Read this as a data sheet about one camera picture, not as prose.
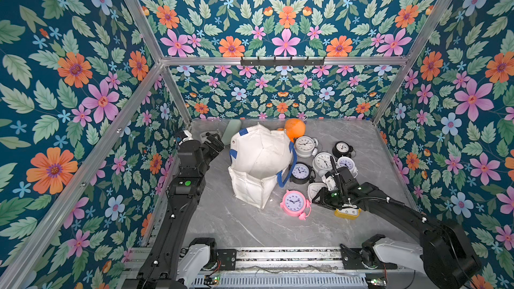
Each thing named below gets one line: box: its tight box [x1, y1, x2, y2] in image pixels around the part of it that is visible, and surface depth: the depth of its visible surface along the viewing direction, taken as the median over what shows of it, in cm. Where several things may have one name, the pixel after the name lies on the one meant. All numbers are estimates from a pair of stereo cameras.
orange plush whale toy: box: [285, 117, 306, 143], surface depth 109 cm
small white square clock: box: [307, 181, 327, 203], surface depth 91 cm
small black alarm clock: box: [331, 141, 357, 161], surface depth 104 cm
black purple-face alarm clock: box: [289, 161, 316, 185], surface depth 96 cm
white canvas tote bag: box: [228, 122, 298, 210], surface depth 89 cm
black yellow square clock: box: [333, 203, 362, 220], surface depth 84 cm
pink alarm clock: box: [279, 189, 312, 221], surface depth 87 cm
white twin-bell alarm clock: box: [335, 155, 359, 178], surface depth 100 cm
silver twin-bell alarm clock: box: [294, 135, 319, 158], surface depth 106 cm
